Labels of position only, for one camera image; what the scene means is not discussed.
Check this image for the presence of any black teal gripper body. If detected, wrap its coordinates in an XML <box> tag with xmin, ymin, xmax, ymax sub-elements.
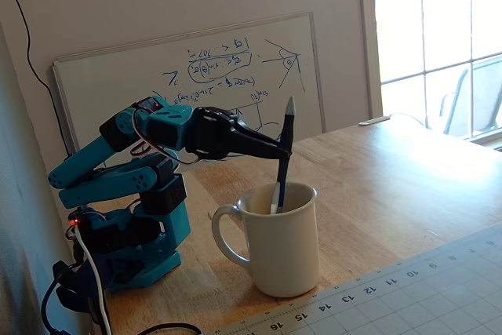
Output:
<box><xmin>185</xmin><ymin>106</ymin><xmax>239</xmax><ymax>162</ymax></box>

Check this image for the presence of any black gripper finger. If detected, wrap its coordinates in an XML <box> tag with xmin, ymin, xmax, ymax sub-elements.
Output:
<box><xmin>231</xmin><ymin>112</ymin><xmax>285</xmax><ymax>148</ymax></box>
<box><xmin>226</xmin><ymin>137</ymin><xmax>293</xmax><ymax>161</ymax></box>

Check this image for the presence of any blue pen with silver tip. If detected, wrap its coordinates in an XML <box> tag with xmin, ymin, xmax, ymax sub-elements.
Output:
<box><xmin>269</xmin><ymin>95</ymin><xmax>298</xmax><ymax>216</ymax></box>

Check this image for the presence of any cream ceramic mug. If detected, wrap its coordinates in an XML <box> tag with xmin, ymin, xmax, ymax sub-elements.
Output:
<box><xmin>211</xmin><ymin>181</ymin><xmax>321</xmax><ymax>299</ymax></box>

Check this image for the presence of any whiteboard with blue writing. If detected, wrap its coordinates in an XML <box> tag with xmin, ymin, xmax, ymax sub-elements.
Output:
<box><xmin>52</xmin><ymin>12</ymin><xmax>327</xmax><ymax>173</ymax></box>

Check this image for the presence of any white framed window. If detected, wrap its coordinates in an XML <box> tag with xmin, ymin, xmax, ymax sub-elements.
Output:
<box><xmin>357</xmin><ymin>0</ymin><xmax>502</xmax><ymax>148</ymax></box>

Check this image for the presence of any dark blue clamp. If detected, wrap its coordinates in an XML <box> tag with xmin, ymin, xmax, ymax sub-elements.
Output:
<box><xmin>53</xmin><ymin>251</ymin><xmax>139</xmax><ymax>312</ymax></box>

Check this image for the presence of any grey gridded cutting mat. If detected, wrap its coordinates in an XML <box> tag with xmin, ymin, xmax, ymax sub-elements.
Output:
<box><xmin>203</xmin><ymin>223</ymin><xmax>502</xmax><ymax>335</ymax></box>

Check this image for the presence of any outdoor patio chair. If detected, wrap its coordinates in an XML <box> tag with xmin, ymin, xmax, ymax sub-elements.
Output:
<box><xmin>438</xmin><ymin>56</ymin><xmax>502</xmax><ymax>140</ymax></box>

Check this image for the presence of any white cable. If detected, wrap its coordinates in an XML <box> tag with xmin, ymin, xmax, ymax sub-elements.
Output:
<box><xmin>72</xmin><ymin>228</ymin><xmax>114</xmax><ymax>335</ymax></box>

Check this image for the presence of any black cable loop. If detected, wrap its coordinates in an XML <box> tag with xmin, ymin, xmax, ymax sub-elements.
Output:
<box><xmin>135</xmin><ymin>322</ymin><xmax>203</xmax><ymax>335</ymax></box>

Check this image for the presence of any thin black wall cable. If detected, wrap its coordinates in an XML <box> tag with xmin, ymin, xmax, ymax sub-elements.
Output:
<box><xmin>7</xmin><ymin>0</ymin><xmax>76</xmax><ymax>158</ymax></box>

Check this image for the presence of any blue cable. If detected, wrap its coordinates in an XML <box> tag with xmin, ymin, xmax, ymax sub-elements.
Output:
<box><xmin>40</xmin><ymin>271</ymin><xmax>66</xmax><ymax>335</ymax></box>

